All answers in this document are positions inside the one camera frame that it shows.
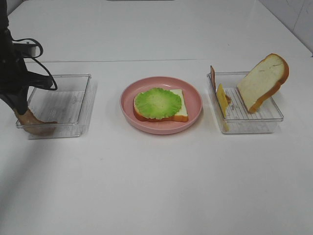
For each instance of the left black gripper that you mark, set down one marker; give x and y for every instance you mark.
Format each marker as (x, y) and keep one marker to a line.
(15, 79)

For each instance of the brown bacon strip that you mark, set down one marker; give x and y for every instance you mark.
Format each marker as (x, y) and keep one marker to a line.
(29, 119)

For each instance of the green lettuce leaf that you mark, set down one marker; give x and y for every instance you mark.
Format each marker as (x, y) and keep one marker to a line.
(157, 103)

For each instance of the bread slice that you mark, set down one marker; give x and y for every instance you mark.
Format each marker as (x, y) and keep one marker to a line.
(263, 81)
(180, 116)

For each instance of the reddish bacon strip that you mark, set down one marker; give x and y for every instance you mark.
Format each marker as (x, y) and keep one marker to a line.
(213, 83)

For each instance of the yellow cheese slice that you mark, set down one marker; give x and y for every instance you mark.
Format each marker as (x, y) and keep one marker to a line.
(223, 104)

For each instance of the left clear plastic tray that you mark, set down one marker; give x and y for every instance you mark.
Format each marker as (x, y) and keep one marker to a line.
(70, 106)

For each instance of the clear plastic tray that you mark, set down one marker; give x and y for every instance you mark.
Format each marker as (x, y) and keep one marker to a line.
(238, 120)
(70, 106)

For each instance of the pink round plate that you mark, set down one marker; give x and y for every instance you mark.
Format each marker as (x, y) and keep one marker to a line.
(192, 100)

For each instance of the right clear plastic tray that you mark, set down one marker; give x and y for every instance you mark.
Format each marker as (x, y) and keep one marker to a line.
(238, 120)

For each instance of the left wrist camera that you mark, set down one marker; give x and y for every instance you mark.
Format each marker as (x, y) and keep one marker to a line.
(29, 49)

